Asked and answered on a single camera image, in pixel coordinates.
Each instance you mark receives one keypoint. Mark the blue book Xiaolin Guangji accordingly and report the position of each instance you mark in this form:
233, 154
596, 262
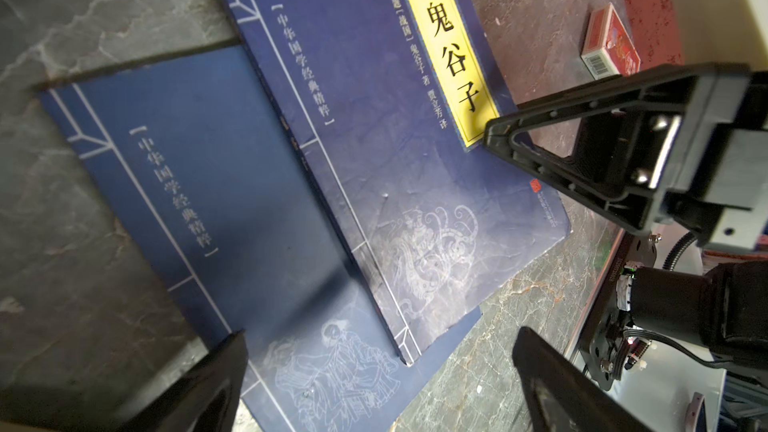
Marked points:
191, 157

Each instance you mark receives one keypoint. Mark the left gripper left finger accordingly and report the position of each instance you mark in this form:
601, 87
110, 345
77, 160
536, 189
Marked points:
205, 398

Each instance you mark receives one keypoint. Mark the blue book Guiguzi yellow label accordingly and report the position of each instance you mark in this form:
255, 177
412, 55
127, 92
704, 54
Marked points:
387, 102

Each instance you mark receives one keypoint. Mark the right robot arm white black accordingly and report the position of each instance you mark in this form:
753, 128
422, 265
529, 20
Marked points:
724, 311

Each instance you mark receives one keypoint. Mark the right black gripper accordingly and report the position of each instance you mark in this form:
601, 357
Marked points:
675, 143

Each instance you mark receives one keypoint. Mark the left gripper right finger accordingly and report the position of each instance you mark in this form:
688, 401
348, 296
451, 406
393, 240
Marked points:
558, 396

